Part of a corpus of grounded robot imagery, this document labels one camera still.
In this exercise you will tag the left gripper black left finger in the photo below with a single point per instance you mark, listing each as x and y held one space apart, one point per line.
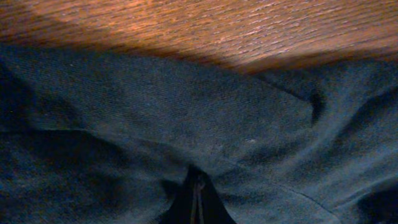
183 208

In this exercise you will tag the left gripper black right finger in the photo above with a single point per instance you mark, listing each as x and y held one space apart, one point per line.
209 207

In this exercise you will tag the black t-shirt with white logo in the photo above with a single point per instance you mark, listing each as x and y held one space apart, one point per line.
89 137

